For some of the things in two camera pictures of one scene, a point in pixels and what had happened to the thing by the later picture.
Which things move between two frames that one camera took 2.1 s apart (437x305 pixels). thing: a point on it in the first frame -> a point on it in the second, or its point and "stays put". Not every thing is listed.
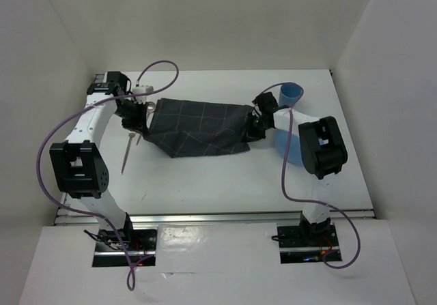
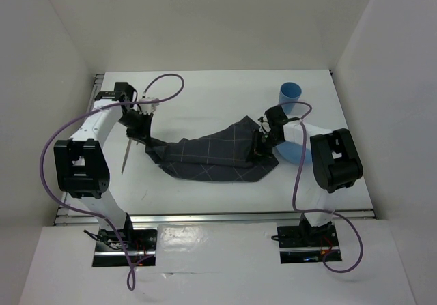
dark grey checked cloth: (186, 128) -> (224, 154)
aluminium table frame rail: (63, 218) stays put
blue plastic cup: (289, 93) stays put
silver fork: (131, 135) stays put
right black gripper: (251, 134) -> (257, 146)
